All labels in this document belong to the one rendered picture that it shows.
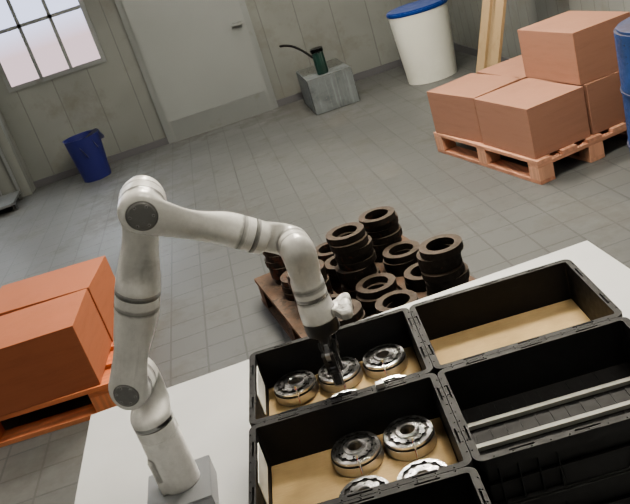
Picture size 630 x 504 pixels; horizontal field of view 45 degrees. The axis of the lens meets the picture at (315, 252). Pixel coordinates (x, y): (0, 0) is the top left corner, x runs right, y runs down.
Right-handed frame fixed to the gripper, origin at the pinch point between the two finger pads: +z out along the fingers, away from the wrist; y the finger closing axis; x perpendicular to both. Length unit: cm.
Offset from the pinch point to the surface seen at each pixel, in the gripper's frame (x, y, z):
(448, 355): 24.4, -10.3, 9.6
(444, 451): 18.0, 22.5, 9.6
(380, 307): 5, -151, 67
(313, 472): -8.5, 19.3, 9.4
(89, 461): -75, -24, 22
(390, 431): 8.6, 16.6, 6.3
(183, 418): -50, -33, 22
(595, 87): 159, -319, 49
